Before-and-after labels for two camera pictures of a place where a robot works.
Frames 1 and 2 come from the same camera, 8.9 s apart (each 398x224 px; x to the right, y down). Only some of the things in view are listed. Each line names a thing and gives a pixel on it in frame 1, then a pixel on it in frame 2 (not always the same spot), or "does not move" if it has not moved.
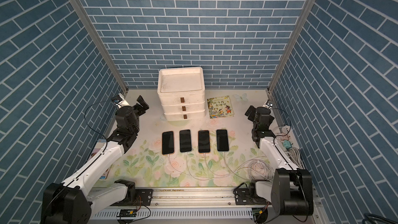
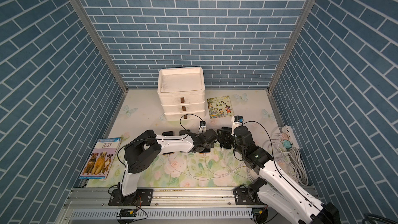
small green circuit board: [128, 213] does not move
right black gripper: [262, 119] to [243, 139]
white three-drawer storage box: [181, 93] does not move
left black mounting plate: [142, 197] does not move
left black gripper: [142, 102] to [211, 145]
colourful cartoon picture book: [219, 107] does not move
